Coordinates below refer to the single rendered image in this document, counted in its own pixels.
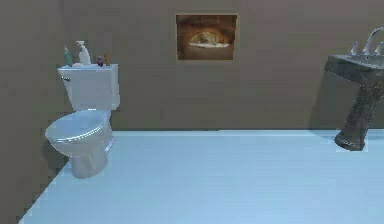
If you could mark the silver sink faucet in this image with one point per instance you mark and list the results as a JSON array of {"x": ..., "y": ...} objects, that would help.
[{"x": 368, "y": 43}]

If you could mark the white spray bottle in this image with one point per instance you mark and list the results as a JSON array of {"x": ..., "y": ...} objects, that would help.
[{"x": 84, "y": 55}]

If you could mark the dark stone pedestal sink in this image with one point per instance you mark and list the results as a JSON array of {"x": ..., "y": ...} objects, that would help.
[{"x": 361, "y": 100}]

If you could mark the brown framed picture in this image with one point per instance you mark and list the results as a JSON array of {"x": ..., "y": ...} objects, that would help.
[{"x": 206, "y": 37}]

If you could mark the brown lacquer vase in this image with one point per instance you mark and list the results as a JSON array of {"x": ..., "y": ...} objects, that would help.
[{"x": 107, "y": 59}]

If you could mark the green bottle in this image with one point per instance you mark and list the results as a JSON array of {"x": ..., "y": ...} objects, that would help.
[{"x": 68, "y": 57}]

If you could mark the small dark red jar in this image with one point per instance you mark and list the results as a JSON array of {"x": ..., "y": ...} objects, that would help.
[{"x": 100, "y": 61}]

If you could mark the white toilet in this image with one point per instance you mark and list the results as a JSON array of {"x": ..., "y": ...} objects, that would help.
[{"x": 87, "y": 133}]

